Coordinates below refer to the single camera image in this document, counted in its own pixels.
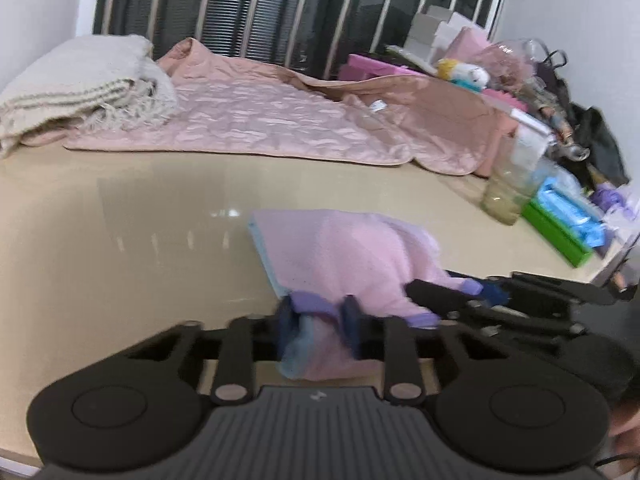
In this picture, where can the person's right hand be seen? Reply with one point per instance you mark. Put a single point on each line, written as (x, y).
(625, 421)

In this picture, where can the pink pouch bag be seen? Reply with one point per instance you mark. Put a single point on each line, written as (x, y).
(468, 43)

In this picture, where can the clear pink plastic bag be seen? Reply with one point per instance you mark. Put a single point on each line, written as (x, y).
(510, 63)

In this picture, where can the pink purple blue garment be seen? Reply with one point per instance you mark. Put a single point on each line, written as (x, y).
(319, 257)

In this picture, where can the steel window railing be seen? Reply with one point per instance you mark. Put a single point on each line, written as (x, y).
(314, 37)

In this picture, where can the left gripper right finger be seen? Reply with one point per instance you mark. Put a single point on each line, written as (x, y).
(389, 340)

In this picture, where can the pink storage box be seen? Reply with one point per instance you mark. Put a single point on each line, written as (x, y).
(505, 110)

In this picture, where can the pink quilted jacket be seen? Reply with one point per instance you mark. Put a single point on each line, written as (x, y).
(244, 107)

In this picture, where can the beige knitted fringed blanket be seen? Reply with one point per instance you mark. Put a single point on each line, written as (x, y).
(90, 82)

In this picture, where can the yellow white plush toy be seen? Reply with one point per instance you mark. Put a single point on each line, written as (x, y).
(466, 75)

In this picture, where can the black handbag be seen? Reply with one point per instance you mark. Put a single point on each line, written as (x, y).
(589, 151)

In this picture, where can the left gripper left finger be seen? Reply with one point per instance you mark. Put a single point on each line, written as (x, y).
(244, 342)

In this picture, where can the green box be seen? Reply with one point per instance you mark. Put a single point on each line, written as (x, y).
(561, 238)

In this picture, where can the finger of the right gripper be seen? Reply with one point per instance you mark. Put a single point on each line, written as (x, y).
(501, 289)
(453, 305)

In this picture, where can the stack of white boxes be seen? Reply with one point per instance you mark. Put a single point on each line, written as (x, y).
(431, 32)

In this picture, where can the clear glass with liquid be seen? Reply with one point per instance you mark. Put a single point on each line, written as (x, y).
(512, 181)

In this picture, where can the blue plastic package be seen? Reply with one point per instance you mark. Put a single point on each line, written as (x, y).
(572, 211)

